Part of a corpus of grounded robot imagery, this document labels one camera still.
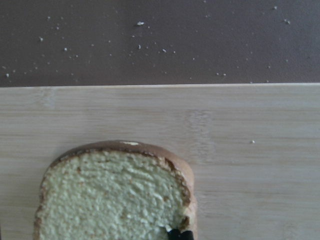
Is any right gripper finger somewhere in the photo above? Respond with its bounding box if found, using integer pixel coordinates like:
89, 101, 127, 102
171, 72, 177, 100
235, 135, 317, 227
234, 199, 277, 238
167, 229, 193, 240

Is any bread slice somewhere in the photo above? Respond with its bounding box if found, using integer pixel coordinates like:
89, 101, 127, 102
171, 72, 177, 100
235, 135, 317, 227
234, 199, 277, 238
33, 140, 198, 240

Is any wooden cutting board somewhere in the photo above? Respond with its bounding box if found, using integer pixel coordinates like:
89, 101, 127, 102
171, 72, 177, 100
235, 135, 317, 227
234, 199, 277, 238
0, 83, 320, 240

